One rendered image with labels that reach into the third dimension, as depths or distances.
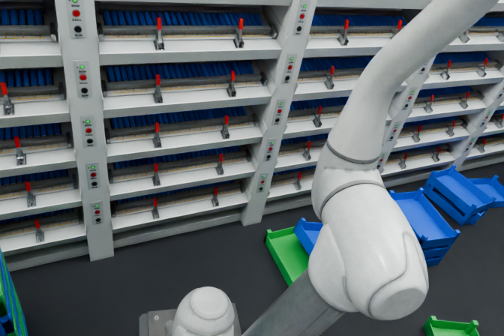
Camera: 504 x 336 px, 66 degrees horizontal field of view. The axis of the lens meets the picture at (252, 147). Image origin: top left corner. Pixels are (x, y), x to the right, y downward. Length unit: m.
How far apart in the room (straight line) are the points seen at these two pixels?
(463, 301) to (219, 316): 1.32
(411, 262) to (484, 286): 1.63
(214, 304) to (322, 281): 0.47
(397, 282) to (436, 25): 0.35
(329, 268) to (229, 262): 1.17
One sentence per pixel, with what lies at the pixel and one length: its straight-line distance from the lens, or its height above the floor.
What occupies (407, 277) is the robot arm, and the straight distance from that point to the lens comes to 0.63.
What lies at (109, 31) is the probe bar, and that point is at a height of 0.96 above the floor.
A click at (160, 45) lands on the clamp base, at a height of 0.94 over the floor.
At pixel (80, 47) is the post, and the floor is 0.95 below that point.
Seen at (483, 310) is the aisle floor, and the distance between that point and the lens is 2.16.
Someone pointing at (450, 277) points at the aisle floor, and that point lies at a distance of 2.19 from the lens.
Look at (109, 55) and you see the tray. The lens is 1.24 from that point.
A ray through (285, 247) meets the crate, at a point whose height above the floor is 0.00.
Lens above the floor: 1.45
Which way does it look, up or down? 36 degrees down
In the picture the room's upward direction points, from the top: 11 degrees clockwise
